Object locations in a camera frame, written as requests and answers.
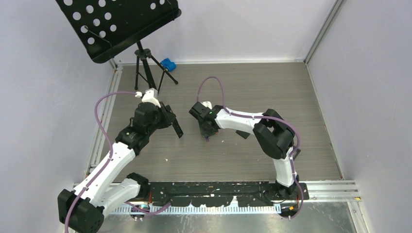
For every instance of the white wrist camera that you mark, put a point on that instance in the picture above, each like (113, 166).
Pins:
(149, 96)
(207, 104)

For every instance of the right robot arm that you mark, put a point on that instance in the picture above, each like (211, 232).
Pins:
(276, 137)

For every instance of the black tripod stand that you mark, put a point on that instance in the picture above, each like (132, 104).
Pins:
(143, 69)

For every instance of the black remote control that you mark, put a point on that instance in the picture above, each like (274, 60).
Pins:
(177, 128)

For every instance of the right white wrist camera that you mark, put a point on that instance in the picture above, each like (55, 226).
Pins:
(207, 104)

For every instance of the blue plastic object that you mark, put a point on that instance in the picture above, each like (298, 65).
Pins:
(168, 64)

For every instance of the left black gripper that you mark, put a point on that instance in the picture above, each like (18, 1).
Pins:
(168, 116)

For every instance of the black perforated music stand desk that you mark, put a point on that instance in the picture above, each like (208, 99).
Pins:
(108, 27)

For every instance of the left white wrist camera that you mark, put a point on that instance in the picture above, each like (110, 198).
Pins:
(149, 96)

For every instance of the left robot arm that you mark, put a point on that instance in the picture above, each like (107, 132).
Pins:
(85, 207)

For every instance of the black battery cover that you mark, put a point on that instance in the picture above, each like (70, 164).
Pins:
(242, 134)

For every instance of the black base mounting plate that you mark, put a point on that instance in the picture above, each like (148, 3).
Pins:
(213, 194)

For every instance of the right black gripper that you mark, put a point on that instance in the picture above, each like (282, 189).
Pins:
(205, 133)

